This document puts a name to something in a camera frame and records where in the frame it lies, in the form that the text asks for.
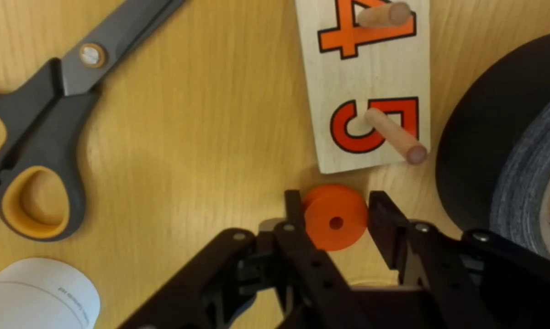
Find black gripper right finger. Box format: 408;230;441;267
368;190;550;329

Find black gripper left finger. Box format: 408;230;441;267
118;188;373;329

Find round orange block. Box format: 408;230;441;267
302;183;372;252

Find white paper cup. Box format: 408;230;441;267
0;256;103;329

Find wooden number peg board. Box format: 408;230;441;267
295;0;434;176

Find grey orange handled scissors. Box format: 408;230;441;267
0;0;189;243

